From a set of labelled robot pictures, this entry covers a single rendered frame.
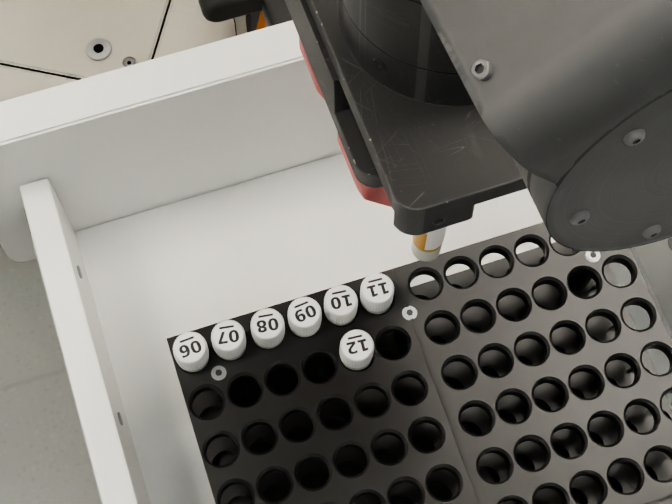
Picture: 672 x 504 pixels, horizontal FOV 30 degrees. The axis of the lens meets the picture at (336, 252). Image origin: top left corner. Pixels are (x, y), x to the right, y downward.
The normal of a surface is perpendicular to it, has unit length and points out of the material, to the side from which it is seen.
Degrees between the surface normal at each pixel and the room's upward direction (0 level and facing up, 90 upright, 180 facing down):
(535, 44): 38
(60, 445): 0
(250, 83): 90
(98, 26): 0
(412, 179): 6
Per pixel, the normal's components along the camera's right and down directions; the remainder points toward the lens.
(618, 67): -0.19, 0.47
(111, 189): 0.32, 0.89
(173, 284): 0.01, -0.36
